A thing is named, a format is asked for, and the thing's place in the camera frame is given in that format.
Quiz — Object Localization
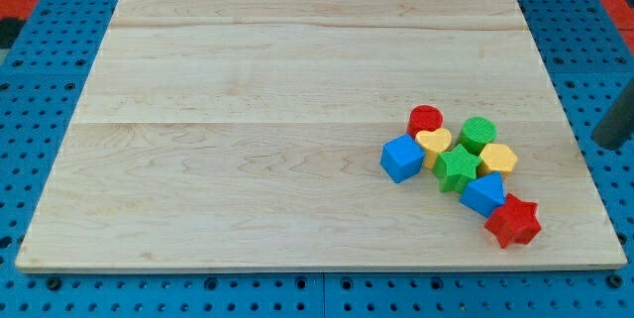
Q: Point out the red star block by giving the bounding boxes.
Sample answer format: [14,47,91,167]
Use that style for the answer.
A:
[484,193,542,249]

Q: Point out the green star block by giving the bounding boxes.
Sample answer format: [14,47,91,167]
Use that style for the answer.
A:
[433,145,482,193]

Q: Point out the blue cube block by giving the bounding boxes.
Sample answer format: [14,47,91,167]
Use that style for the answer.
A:
[380,134,426,183]

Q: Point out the wooden board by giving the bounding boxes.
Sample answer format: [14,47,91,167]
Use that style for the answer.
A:
[15,0,627,273]

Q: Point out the red cylinder block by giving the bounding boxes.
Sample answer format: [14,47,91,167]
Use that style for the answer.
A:
[406,104,444,138]

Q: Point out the yellow heart block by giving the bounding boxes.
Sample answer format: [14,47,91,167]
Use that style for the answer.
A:
[415,128,453,169]

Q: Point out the green cylinder block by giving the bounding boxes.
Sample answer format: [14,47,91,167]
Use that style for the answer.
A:
[458,117,497,155]

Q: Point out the blue triangular prism block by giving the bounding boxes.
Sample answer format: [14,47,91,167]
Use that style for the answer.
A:
[460,171,505,218]

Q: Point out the yellow hexagon block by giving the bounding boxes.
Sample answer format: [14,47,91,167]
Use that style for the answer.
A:
[476,143,518,180]

